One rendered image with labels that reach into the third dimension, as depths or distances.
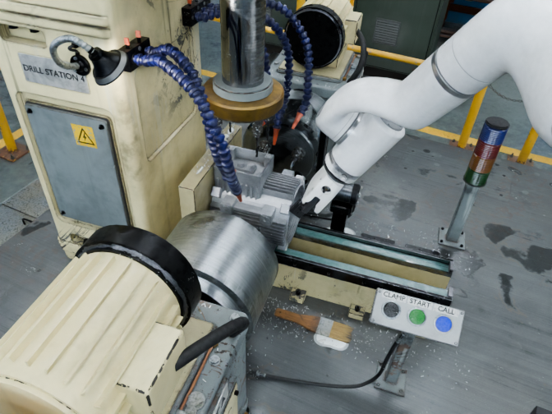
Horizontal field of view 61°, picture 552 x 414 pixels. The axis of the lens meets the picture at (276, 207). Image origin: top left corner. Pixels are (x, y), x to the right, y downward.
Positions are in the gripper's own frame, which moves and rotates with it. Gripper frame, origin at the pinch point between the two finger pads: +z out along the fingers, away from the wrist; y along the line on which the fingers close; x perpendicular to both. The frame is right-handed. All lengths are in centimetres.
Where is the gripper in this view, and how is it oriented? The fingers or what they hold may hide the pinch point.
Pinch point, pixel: (299, 208)
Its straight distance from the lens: 111.1
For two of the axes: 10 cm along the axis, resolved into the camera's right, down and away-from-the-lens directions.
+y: 3.1, -6.1, 7.3
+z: -5.1, 5.4, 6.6
